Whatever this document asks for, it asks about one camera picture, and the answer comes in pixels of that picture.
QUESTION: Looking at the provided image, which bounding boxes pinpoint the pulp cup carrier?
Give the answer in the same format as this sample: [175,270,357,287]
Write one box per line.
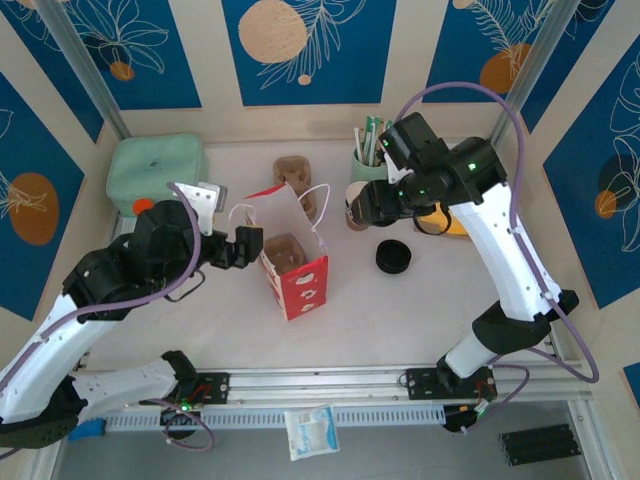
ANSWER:
[261,234,307,277]

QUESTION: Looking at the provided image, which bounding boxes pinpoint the red white paper gift bag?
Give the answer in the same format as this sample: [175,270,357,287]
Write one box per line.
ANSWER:
[227,182,333,324]

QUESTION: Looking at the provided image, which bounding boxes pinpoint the stack of brown paper cups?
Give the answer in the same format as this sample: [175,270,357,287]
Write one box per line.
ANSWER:
[343,180,374,233]

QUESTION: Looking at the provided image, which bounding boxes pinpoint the mint green straw holder cup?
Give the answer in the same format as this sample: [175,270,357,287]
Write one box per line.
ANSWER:
[349,144,392,184]

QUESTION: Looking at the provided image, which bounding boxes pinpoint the stack of yellow napkins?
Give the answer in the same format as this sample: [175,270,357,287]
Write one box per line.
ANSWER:
[417,199,471,239]

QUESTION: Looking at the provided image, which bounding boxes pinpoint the black cup lid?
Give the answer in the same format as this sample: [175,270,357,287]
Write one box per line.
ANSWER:
[375,238,414,275]

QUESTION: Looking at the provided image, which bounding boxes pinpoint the stack of pulp cup carriers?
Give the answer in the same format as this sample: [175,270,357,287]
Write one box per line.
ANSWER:
[272,155,319,224]

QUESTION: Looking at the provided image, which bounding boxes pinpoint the mint green zip pouch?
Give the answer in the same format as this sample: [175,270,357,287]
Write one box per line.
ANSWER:
[105,132,210,215]

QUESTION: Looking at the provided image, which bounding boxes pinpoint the white blue plastic packet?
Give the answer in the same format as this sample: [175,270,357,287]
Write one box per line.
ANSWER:
[283,403,342,462]

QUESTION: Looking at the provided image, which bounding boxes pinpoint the black ribbed block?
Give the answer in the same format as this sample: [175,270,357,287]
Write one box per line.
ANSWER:
[498,423,584,467]

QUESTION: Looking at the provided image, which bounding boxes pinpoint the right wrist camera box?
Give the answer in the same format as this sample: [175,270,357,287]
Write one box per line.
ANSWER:
[386,149,416,185]

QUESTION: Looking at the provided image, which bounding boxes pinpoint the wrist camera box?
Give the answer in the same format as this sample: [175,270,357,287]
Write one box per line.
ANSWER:
[175,181,225,237]
[386,149,416,185]

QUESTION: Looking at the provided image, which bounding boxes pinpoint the left gripper black wire loop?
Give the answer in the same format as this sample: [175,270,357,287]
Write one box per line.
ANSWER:
[162,269,207,303]

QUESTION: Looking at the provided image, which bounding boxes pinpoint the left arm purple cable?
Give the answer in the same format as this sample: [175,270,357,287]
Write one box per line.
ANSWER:
[0,181,204,392]

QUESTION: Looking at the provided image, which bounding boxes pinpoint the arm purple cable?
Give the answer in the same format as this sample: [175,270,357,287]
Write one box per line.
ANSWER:
[399,81,600,385]
[0,181,204,392]

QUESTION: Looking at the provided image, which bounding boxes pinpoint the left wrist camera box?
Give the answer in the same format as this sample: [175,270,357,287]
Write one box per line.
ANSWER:
[175,181,225,237]

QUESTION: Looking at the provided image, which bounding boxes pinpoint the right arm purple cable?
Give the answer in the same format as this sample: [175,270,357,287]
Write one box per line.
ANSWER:
[399,81,600,385]

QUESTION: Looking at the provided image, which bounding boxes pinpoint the aluminium frame post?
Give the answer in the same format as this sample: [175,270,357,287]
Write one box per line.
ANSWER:
[487,0,585,146]
[35,0,132,144]

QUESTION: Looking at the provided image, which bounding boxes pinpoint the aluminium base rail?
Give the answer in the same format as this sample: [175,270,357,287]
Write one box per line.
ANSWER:
[44,367,585,409]

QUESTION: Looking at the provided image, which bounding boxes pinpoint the white slotted cable duct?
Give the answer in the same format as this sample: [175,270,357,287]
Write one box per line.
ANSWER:
[64,407,447,433]

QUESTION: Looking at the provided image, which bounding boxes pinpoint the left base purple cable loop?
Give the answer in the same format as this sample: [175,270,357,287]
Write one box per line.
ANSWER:
[162,396,217,452]

